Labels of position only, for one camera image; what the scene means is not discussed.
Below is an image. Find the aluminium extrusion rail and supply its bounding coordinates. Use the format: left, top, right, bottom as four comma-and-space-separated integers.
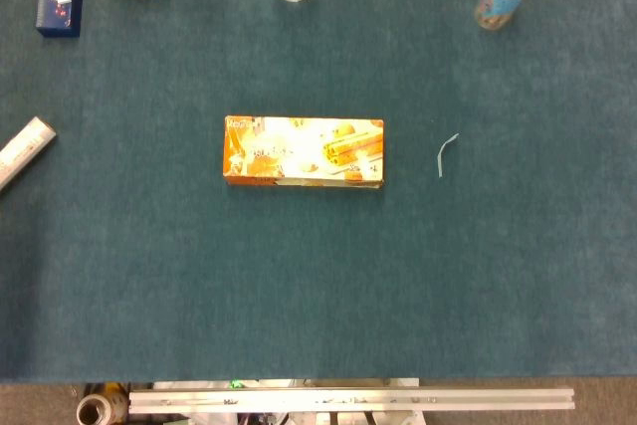
127, 386, 576, 415

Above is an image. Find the white flat object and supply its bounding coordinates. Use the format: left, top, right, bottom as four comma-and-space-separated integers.
0, 115, 58, 193

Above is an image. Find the orange snack box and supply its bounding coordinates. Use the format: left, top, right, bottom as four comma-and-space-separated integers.
222, 114, 386, 190

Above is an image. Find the blue felt table mat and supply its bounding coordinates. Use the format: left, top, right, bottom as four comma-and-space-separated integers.
0, 0, 637, 386

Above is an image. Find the brown packing tape roll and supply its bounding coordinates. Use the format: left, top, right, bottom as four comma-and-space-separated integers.
76, 383, 130, 425

